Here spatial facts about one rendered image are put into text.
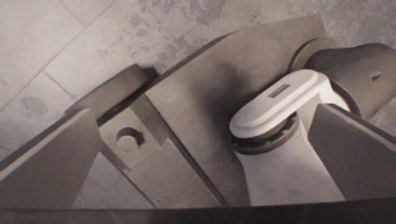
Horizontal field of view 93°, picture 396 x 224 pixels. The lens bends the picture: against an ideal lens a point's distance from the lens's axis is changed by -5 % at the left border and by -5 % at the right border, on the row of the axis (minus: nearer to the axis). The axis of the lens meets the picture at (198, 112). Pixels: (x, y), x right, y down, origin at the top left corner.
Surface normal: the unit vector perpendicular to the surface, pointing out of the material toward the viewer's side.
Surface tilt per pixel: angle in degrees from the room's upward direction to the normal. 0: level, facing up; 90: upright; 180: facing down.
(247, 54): 0
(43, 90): 0
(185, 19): 0
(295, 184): 90
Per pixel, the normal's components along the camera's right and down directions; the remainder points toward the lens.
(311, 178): -0.52, -0.78
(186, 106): 0.26, 0.23
